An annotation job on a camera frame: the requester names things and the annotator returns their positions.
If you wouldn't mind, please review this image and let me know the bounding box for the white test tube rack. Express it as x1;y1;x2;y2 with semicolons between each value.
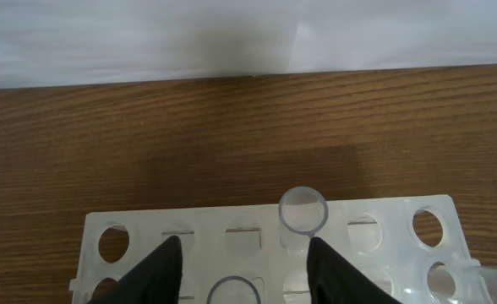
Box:
68;193;483;304

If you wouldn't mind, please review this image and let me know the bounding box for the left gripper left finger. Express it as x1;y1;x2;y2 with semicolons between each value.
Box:
86;235;185;304

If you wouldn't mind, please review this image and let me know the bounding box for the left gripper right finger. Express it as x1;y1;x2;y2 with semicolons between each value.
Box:
306;236;402;304

